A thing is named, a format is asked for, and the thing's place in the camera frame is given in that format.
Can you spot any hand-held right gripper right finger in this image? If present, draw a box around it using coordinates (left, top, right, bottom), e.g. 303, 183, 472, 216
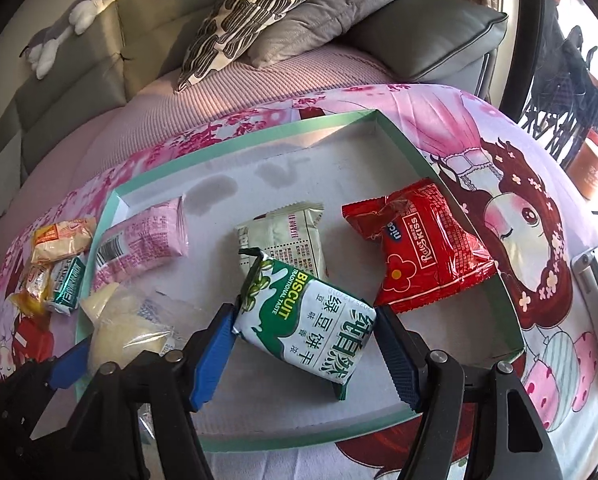
374, 305, 564, 480

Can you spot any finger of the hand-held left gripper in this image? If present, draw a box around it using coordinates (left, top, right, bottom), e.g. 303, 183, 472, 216
49, 336, 96, 392

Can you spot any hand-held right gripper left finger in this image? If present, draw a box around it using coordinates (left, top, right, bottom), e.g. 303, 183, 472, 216
66, 302, 240, 480

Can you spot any clear cream bread packet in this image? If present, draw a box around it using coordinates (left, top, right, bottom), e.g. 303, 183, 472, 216
79, 281, 184, 376

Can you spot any green white biscuit packet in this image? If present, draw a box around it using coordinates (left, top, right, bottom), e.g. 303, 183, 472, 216
231, 247, 378, 402

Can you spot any red flower-print snack packet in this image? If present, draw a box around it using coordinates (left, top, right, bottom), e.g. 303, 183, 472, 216
341, 177, 500, 315

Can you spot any white cream snack packet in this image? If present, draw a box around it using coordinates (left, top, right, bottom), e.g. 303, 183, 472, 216
235, 201, 330, 291

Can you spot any pink snack packet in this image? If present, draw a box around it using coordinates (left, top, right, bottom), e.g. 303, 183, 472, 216
93, 196, 190, 286

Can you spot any shallow teal cardboard box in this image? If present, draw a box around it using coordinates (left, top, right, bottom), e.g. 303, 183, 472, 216
74, 110, 527, 456

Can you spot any orange bread packet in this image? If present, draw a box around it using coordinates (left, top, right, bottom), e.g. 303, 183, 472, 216
30, 216, 97, 266

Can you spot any white cushion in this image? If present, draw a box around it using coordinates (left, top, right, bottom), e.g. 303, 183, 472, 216
0, 132, 24, 221

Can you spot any pink knit sofa cover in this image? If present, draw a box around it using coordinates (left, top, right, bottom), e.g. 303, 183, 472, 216
0, 40, 414, 306

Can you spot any orange flower pot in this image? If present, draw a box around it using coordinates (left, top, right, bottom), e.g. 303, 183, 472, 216
574, 130, 598, 201

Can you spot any grey-green sofa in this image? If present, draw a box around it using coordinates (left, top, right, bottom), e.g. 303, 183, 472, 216
0, 0, 510, 211

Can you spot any black metal rack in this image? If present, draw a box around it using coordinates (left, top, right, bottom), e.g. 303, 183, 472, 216
519, 0, 598, 171

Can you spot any black patterned cream pillow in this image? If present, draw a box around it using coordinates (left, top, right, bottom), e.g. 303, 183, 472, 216
176, 0, 334, 92

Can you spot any grey pillow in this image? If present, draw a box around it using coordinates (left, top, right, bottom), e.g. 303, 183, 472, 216
246, 0, 426, 70

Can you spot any grey white plush toy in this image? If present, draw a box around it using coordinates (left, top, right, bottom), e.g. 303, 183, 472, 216
20, 0, 110, 81

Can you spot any dark door frame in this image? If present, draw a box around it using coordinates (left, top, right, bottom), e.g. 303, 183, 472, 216
499, 0, 560, 111

